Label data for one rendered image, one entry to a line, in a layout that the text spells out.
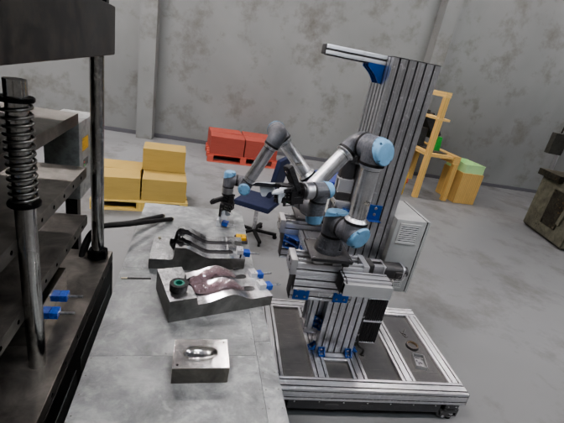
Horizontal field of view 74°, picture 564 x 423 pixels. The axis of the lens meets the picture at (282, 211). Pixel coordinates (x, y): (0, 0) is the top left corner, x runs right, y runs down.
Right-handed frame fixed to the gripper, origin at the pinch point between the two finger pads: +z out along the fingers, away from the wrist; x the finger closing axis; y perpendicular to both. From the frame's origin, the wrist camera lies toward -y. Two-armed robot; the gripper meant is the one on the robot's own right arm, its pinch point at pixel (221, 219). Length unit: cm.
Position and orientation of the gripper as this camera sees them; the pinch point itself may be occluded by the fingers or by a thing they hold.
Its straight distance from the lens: 260.4
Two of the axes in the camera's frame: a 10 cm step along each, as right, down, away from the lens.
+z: -1.8, 9.1, 3.7
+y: 9.7, 2.3, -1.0
